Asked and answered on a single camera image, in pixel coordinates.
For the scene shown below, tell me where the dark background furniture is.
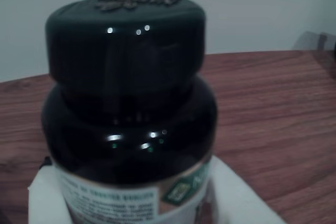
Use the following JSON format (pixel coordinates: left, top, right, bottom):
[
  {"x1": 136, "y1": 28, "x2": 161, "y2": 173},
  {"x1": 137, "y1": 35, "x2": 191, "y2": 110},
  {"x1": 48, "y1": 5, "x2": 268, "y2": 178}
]
[{"x1": 293, "y1": 31, "x2": 336, "y2": 78}]

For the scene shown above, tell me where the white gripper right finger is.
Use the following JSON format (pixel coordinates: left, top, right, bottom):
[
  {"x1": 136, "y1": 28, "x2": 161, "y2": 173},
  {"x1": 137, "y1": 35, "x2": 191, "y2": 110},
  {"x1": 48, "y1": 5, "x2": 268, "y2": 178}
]
[{"x1": 194, "y1": 155, "x2": 287, "y2": 224}]

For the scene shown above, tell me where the dark green pill bottle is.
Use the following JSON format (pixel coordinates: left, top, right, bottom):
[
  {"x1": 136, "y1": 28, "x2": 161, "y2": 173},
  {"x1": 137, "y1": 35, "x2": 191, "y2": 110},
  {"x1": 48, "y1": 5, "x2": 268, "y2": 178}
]
[{"x1": 40, "y1": 0, "x2": 219, "y2": 224}]

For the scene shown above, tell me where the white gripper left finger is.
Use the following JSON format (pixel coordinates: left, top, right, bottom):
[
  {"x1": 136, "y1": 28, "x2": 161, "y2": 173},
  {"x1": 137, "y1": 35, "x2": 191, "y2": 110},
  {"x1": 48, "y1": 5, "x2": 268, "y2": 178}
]
[{"x1": 27, "y1": 167, "x2": 73, "y2": 224}]

